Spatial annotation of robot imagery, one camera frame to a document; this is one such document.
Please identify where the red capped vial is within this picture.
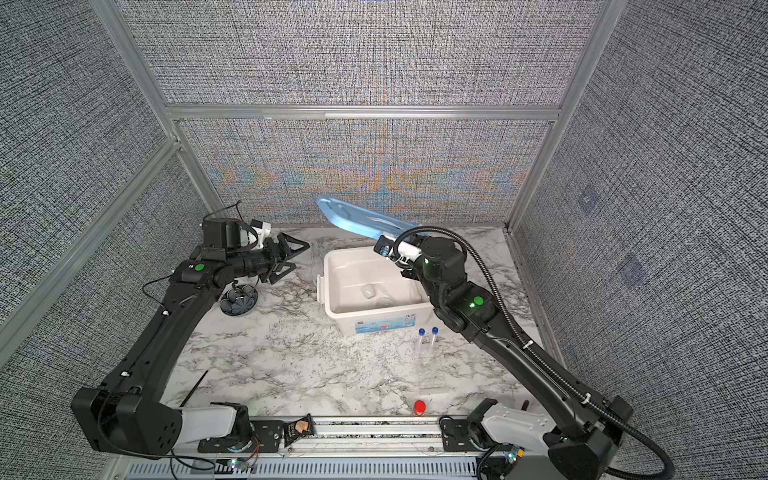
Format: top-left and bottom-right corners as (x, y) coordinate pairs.
(413, 400), (426, 416)

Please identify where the black corrugated cable right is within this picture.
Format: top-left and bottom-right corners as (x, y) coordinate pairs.
(392, 225), (676, 480)

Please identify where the white plastic storage bin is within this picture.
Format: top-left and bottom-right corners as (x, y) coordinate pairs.
(316, 246), (433, 336)

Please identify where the blue plastic bin lid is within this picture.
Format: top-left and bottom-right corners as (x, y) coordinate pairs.
(317, 197), (415, 240)

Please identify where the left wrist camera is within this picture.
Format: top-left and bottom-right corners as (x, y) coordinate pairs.
(201, 218), (272, 251)

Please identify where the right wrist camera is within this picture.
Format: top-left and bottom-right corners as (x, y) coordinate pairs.
(373, 234), (422, 264)

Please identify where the small white ceramic dish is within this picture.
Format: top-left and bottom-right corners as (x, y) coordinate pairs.
(361, 285), (376, 299)

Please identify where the aluminium front rail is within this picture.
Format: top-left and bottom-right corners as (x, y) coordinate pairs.
(101, 415), (560, 479)

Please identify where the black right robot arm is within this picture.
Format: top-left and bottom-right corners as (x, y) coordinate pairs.
(390, 227), (632, 479)

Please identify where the dark pleated filter bowl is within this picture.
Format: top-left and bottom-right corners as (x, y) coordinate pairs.
(220, 284), (258, 317)

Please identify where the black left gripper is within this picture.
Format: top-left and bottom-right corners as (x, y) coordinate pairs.
(230, 233), (310, 284)

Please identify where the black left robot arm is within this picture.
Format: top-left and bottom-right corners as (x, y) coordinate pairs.
(71, 233), (310, 459)

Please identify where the small circuit board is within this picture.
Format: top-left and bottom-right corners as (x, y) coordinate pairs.
(283, 414), (316, 448)

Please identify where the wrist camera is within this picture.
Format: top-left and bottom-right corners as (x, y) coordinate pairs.
(373, 234), (422, 264)
(201, 218), (272, 251)

